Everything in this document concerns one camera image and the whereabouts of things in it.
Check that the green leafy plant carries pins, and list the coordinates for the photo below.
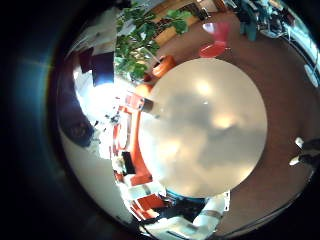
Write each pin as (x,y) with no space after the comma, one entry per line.
(136,43)

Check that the orange plant pot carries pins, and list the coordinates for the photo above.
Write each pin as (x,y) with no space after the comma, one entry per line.
(164,66)

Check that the teal mesh panel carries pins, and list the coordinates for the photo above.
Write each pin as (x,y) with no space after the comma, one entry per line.
(185,196)

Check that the red chair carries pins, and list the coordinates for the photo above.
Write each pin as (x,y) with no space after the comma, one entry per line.
(216,41)

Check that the person in dark blue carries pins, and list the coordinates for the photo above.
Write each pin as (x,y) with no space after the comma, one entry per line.
(75,116)

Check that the teal cabinet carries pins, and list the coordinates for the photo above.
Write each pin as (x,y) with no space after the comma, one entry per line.
(250,21)

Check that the dark purple panel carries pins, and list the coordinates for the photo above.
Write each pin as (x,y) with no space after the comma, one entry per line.
(101,66)

